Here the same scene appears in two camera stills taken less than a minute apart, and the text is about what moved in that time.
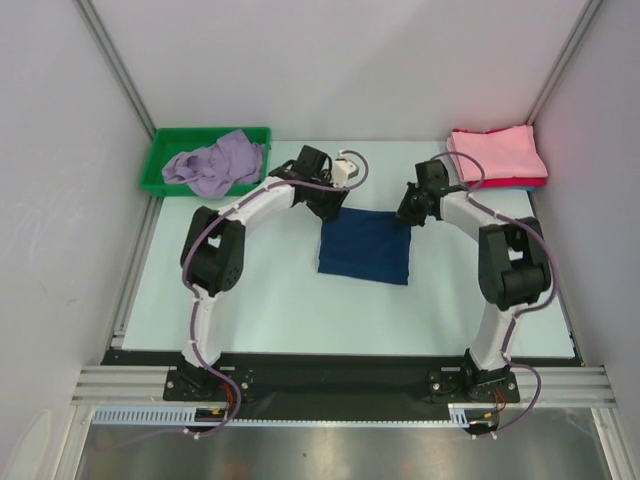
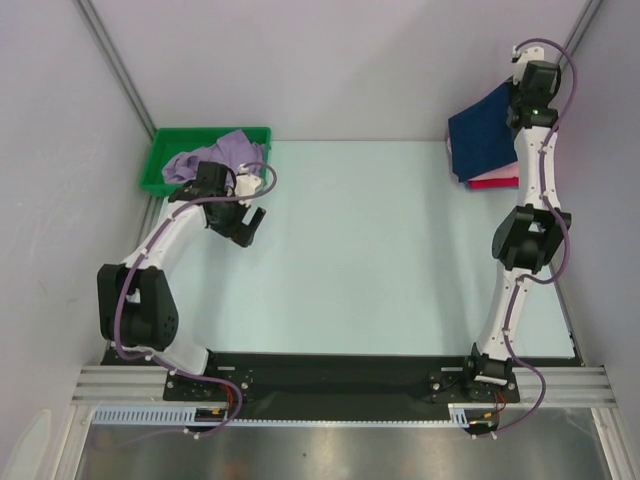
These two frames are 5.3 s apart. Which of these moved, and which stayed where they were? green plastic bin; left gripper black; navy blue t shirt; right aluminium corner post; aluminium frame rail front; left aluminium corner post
Moved: navy blue t shirt; left gripper black
Stayed: green plastic bin; right aluminium corner post; aluminium frame rail front; left aluminium corner post
